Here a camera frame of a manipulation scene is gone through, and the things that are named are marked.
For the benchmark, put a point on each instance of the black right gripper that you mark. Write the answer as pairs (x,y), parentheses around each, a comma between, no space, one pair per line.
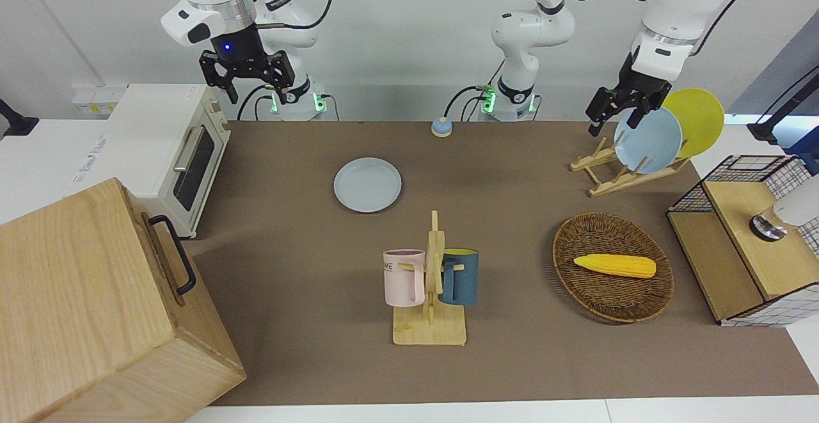
(242,52)

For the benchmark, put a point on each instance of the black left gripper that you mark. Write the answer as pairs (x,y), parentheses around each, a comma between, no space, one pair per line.
(640,89)

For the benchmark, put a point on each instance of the gray plate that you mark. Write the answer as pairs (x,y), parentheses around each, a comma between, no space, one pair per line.
(368,185)

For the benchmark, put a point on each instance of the light blue plate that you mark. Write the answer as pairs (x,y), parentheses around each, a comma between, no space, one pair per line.
(649,144)

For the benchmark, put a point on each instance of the wooden plate rack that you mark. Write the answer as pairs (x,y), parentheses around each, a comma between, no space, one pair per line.
(614,183)

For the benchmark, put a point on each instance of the yellow plate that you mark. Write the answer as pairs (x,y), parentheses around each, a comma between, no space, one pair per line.
(700,116)

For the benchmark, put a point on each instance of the white toaster oven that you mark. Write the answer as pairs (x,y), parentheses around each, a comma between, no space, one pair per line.
(153,128)

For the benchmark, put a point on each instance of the white power strip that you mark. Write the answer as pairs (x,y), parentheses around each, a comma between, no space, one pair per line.
(96,100)

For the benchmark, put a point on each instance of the yellow corn cob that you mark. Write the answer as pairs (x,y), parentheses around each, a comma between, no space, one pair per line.
(614,265)

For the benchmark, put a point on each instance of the small blue round knob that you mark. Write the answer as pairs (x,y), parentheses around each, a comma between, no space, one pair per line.
(441,127)

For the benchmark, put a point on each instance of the round metal object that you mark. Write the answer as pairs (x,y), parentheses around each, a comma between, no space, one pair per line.
(766,228)

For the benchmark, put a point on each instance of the brown wicker basket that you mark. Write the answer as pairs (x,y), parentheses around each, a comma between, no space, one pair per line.
(601,295)

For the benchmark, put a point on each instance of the blue object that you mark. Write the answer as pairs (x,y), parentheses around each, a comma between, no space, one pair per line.
(811,151)

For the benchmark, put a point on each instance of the brown table mat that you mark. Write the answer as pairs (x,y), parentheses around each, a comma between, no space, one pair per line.
(320,250)

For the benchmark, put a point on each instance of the white cylinder object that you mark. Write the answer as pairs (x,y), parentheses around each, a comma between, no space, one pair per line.
(800,208)

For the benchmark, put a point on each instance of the dark blue mug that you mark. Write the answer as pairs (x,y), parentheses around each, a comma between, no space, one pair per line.
(466,279)

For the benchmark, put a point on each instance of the pink mug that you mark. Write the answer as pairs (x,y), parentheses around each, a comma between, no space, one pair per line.
(402,279)

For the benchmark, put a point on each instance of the large wooden box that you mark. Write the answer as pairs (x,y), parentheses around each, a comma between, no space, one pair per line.
(89,308)

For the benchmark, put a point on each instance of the wooden mug rack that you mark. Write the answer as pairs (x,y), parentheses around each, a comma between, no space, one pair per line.
(429,330)

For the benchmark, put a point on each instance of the black camera stand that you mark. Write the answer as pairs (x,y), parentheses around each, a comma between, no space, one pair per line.
(764,130)

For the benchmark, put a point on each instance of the black clamp mount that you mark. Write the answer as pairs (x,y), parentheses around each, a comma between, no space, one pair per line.
(16,123)

